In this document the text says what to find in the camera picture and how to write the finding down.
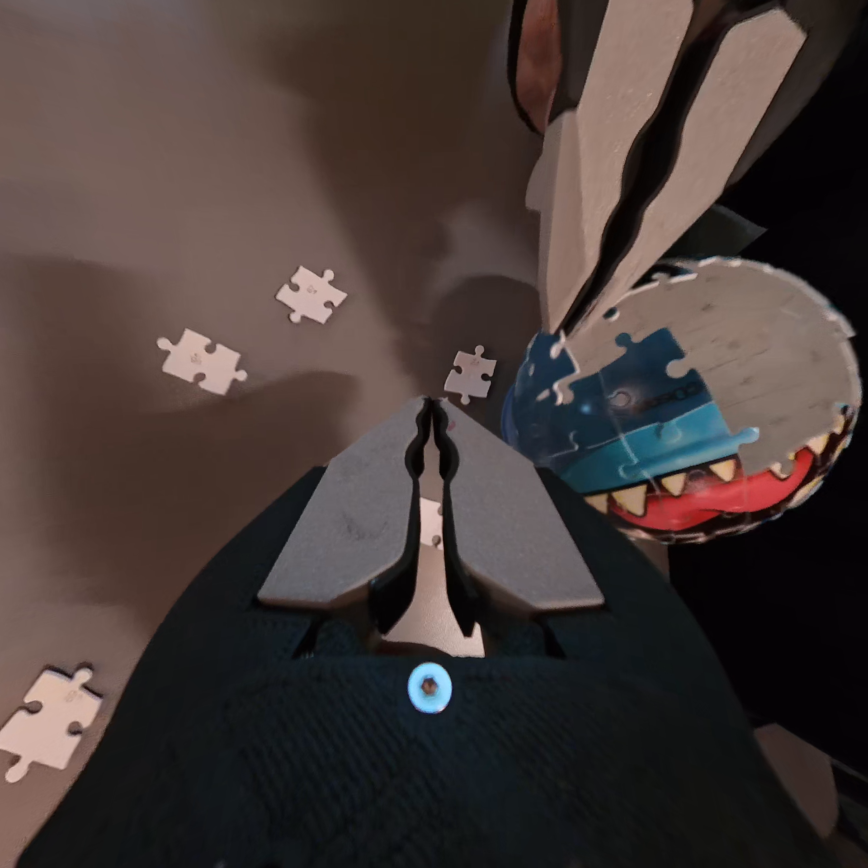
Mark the blue puzzle ball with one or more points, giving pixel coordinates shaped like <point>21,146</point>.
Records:
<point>746,352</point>

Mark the person's right hand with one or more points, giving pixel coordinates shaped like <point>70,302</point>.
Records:
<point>539,61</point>

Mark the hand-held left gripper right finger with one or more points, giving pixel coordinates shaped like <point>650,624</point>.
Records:
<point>515,536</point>

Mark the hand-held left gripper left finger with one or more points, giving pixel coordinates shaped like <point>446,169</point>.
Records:
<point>339,536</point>

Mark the white puzzle piece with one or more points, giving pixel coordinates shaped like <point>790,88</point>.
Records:
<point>470,376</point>
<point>310,296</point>
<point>200,361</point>
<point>51,725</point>
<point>432,525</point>

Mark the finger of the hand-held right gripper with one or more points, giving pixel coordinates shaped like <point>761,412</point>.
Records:
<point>705,149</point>
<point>597,169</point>

